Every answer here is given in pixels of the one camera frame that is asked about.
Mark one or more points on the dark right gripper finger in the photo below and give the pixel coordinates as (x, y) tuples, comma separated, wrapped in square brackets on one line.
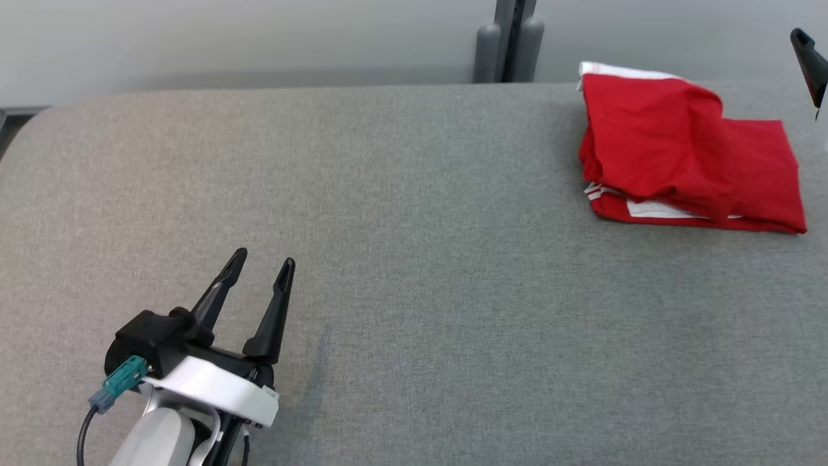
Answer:
[(814, 61)]

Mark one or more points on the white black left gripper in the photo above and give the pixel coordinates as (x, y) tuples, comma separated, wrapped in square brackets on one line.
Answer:
[(220, 388)]

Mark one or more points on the red white basketball jersey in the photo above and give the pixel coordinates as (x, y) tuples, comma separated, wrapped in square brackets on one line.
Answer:
[(763, 175)]

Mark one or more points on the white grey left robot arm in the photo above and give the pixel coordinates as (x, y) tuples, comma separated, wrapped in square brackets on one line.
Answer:
[(155, 440)]

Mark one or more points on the teal left camera connector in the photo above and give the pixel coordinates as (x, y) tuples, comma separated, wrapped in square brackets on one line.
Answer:
[(123, 378)]

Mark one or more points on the grey rounded post foot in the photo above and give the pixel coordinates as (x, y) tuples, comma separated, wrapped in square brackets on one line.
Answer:
[(487, 55), (530, 52)]

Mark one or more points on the grey metal partition post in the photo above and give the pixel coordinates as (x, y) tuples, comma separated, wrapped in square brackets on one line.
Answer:
[(514, 13)]

